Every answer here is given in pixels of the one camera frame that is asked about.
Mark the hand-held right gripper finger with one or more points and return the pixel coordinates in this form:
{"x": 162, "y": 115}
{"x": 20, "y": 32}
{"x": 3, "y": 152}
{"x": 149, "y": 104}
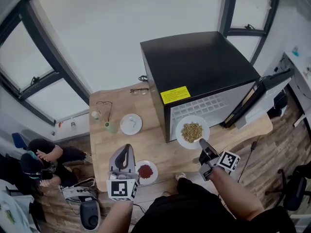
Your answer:
{"x": 202, "y": 158}
{"x": 212, "y": 153}

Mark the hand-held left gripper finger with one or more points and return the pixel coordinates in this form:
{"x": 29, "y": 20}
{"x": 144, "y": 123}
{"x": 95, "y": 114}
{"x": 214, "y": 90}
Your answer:
{"x": 132, "y": 165}
{"x": 112, "y": 165}

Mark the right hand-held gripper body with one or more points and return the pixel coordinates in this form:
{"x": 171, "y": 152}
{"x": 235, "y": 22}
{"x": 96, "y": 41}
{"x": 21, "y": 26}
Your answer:
{"x": 228, "y": 160}

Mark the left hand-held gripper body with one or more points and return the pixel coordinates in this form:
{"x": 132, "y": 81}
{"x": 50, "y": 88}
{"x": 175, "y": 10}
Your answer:
{"x": 119, "y": 188}

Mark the white plate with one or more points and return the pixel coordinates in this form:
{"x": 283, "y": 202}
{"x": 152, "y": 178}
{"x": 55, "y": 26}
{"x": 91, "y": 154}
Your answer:
{"x": 155, "y": 176}
{"x": 126, "y": 130}
{"x": 179, "y": 126}

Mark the beige grains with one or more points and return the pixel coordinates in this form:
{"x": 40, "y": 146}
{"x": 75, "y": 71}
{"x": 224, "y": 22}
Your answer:
{"x": 192, "y": 132}

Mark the black mini fridge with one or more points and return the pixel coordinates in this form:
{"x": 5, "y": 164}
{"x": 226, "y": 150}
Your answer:
{"x": 199, "y": 62}

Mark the person's left forearm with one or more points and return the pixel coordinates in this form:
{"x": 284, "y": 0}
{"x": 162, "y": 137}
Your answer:
{"x": 114, "y": 217}

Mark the person's right forearm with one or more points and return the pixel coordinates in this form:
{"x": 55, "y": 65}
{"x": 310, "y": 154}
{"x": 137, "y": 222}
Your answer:
{"x": 233, "y": 193}

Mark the person's shoe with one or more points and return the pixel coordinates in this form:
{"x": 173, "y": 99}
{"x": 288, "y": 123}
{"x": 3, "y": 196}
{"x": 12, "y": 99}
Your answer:
{"x": 180, "y": 176}

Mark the grey shell device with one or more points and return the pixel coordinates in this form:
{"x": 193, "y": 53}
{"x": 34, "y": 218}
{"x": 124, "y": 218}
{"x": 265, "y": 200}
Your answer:
{"x": 90, "y": 210}

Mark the green bottle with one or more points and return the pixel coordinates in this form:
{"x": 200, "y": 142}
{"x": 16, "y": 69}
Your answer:
{"x": 109, "y": 128}

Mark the small clear bottle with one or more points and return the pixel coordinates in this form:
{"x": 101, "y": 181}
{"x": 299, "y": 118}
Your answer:
{"x": 95, "y": 116}

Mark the small jar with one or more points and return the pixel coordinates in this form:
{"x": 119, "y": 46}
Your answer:
{"x": 73, "y": 126}

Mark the person's black clothing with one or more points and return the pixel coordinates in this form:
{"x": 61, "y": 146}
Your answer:
{"x": 189, "y": 212}

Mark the small red item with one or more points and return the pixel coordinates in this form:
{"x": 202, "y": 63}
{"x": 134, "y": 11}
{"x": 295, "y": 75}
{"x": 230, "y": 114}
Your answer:
{"x": 60, "y": 124}

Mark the black office chair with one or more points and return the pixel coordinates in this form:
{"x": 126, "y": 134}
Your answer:
{"x": 295, "y": 190}

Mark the black thick eyeglasses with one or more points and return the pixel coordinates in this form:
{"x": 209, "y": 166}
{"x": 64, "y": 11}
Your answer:
{"x": 139, "y": 89}

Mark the blue chair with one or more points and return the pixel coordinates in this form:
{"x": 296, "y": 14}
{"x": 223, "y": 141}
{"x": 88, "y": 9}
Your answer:
{"x": 18, "y": 139}

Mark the side table with cloth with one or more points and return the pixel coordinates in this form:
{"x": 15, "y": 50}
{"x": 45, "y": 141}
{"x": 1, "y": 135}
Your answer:
{"x": 14, "y": 203}

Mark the bunch of flowers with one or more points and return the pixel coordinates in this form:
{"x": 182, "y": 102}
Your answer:
{"x": 9, "y": 215}

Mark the white desk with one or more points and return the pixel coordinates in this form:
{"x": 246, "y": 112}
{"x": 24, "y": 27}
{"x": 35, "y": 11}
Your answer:
{"x": 300, "y": 64}

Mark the small blue item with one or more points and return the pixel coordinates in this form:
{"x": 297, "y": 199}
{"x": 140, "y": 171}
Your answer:
{"x": 295, "y": 50}

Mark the large frosted window pane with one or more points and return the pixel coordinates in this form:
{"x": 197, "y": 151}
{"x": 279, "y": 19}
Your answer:
{"x": 121, "y": 21}

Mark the white frame device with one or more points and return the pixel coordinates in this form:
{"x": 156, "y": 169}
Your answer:
{"x": 73, "y": 190}

